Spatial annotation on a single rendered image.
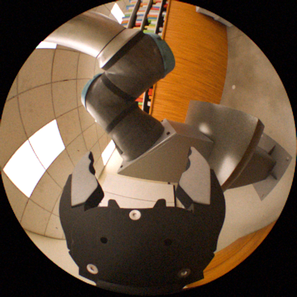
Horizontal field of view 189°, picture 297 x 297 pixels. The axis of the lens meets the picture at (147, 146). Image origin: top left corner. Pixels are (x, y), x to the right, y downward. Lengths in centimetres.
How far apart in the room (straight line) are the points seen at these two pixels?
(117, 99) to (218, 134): 23
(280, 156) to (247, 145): 93
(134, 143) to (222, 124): 20
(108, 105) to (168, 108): 127
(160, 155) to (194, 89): 138
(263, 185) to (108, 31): 122
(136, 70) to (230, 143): 22
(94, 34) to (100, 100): 14
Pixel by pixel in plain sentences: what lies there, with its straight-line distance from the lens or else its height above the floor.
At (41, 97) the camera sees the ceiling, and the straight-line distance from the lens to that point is 168.
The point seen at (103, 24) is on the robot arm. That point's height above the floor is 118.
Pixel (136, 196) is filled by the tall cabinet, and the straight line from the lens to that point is 260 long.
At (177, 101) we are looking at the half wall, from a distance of 144.
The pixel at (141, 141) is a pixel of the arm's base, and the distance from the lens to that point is 19.
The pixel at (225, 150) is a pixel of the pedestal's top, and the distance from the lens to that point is 20.
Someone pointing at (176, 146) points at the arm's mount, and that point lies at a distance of 19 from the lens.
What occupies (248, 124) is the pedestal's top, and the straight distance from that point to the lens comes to 18.
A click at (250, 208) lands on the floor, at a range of 120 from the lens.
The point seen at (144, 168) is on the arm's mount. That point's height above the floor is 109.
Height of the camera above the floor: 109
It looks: level
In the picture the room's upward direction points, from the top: 81 degrees counter-clockwise
